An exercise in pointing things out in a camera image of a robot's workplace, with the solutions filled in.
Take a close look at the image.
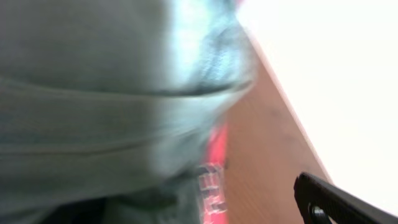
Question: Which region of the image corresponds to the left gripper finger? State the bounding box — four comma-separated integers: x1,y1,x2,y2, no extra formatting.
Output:
294,172,397,224

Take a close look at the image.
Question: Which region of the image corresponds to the light blue t-shirt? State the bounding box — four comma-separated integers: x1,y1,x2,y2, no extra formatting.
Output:
1,0,256,223

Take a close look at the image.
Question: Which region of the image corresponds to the red folded t-shirt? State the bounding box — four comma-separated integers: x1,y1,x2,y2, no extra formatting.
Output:
198,124,228,224

